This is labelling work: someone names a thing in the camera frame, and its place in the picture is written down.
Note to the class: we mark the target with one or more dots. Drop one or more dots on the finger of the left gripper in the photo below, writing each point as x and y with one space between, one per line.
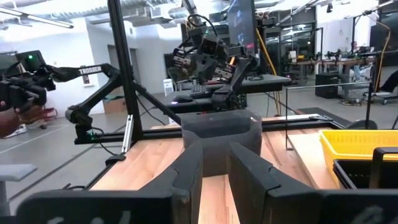
180 59
228 70

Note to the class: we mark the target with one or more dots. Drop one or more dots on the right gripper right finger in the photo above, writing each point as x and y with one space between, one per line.
248 186

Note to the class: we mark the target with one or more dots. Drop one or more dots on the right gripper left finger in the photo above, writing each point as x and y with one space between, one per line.
186 186

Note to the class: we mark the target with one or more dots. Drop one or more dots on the dark grey translucent basket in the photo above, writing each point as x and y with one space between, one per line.
217 130

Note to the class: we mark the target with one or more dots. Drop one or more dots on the yellow plastic basket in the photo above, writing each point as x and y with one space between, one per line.
342 132
360 144
326 161

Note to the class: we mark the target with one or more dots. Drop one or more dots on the black plastic basket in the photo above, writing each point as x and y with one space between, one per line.
337 174
354 178

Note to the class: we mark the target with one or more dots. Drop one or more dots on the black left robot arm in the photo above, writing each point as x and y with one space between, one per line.
241 74

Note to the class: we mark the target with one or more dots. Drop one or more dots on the black headset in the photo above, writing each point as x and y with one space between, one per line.
255 76

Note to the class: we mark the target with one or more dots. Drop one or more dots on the black keyboard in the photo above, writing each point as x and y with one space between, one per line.
199 91

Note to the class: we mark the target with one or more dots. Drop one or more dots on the white air purifier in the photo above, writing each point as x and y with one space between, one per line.
168 87

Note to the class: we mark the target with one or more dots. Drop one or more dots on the black computer mouse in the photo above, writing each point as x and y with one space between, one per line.
183 99

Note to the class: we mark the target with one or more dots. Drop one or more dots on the dark grey desk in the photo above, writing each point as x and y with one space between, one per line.
267 81

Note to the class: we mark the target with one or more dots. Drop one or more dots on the black computer monitor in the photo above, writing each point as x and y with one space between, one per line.
242 25

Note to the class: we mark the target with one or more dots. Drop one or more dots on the cardboard box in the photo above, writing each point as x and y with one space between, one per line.
115 105

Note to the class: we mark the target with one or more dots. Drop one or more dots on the black cabinet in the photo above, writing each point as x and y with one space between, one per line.
327 85

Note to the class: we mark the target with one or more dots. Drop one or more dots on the person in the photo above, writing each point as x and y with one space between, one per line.
356 62

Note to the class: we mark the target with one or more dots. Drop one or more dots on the red cart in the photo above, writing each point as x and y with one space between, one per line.
49 113

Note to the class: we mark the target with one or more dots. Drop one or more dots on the black upright pole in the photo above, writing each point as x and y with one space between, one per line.
368 93

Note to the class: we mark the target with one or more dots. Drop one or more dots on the ceiling light strip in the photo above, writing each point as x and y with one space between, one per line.
37 20

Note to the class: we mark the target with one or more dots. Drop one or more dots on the grey stool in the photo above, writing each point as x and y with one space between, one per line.
14 174

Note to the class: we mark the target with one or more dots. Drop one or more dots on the white shoe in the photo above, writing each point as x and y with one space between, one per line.
17 130

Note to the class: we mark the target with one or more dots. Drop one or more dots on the black aluminium table frame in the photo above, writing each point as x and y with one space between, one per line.
124 77

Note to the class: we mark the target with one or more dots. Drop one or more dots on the silver frame bracket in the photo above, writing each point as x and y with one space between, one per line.
127 133

